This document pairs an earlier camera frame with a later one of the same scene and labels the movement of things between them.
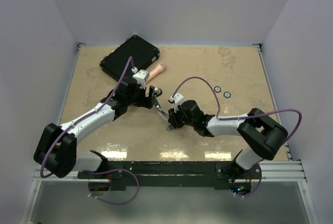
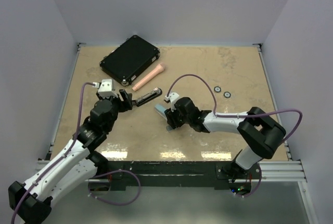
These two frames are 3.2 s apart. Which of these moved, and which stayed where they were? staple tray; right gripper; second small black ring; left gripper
Moved: left gripper
Stayed: right gripper; staple tray; second small black ring
